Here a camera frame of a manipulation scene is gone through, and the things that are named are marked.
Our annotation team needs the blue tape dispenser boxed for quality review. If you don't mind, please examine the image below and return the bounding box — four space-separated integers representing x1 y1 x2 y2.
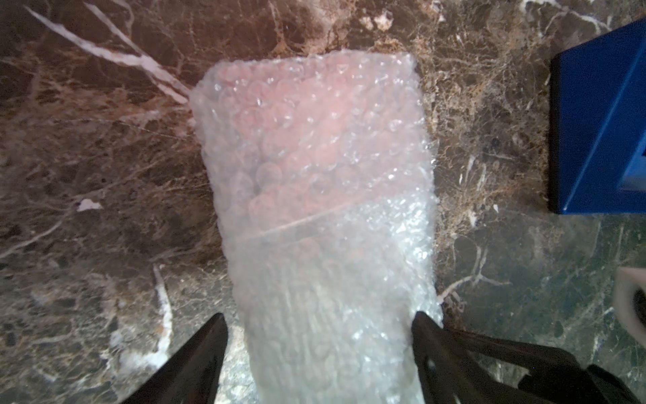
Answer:
548 20 645 215

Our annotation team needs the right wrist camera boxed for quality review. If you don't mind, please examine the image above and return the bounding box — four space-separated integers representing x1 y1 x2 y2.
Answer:
613 267 645 347

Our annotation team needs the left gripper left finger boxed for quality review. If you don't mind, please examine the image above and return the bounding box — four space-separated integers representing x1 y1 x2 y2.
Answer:
123 313 228 404

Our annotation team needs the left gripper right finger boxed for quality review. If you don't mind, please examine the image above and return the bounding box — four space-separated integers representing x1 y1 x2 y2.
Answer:
411 311 639 403

